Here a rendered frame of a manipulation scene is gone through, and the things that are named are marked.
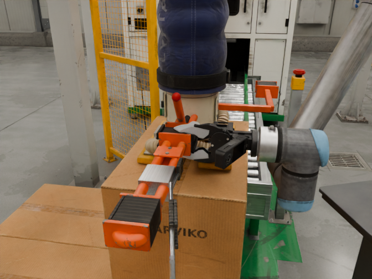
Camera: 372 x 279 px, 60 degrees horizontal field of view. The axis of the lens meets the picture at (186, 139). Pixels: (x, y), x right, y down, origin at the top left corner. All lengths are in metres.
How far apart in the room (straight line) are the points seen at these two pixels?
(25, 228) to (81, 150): 1.19
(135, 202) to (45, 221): 1.02
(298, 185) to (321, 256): 1.40
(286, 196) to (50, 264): 0.87
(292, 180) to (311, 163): 0.06
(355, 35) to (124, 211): 0.70
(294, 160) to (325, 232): 1.61
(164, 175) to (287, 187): 0.35
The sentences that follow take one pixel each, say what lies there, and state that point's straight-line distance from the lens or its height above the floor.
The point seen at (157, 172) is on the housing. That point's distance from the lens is 0.66.
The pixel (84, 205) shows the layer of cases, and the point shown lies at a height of 0.54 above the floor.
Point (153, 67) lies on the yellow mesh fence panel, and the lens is 2.25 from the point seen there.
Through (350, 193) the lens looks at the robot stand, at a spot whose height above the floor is 0.75.
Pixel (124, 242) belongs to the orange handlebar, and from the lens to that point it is 0.52.
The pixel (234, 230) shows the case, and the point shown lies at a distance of 0.91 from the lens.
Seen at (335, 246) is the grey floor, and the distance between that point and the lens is 2.33.
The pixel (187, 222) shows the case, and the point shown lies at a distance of 0.92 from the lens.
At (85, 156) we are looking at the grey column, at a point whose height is 0.30.
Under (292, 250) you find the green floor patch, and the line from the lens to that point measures 2.20.
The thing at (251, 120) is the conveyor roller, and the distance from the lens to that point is 2.58.
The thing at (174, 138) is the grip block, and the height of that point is 1.10.
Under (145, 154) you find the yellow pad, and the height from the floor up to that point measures 0.97.
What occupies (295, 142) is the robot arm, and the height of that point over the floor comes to 1.11.
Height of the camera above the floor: 1.42
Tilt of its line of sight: 24 degrees down
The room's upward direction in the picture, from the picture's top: straight up
